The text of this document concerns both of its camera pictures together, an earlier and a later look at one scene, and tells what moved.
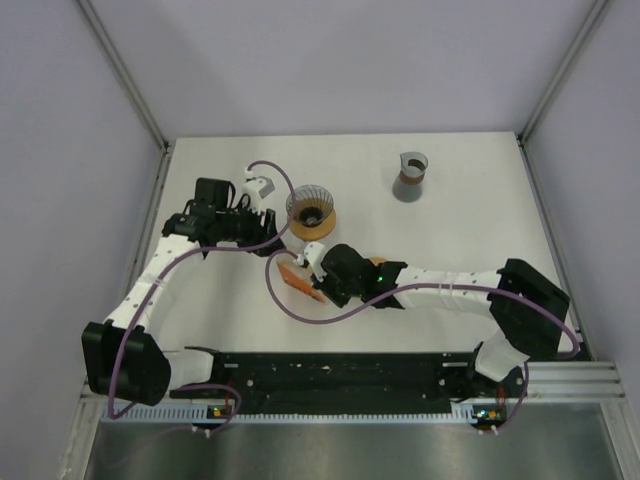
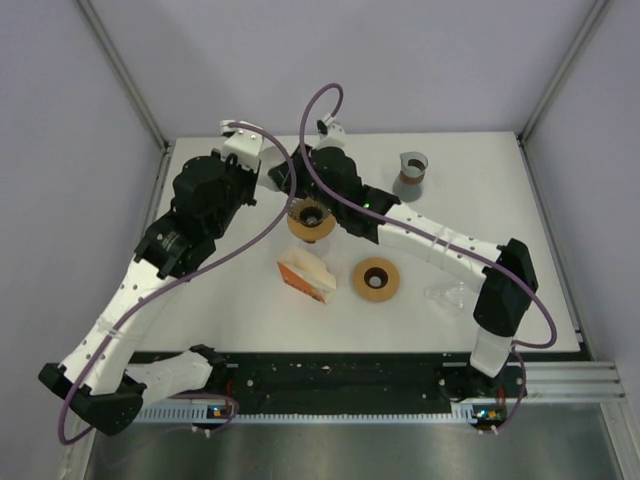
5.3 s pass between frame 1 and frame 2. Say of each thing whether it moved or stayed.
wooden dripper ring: stayed
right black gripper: moved
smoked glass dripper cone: stayed
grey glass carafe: stayed
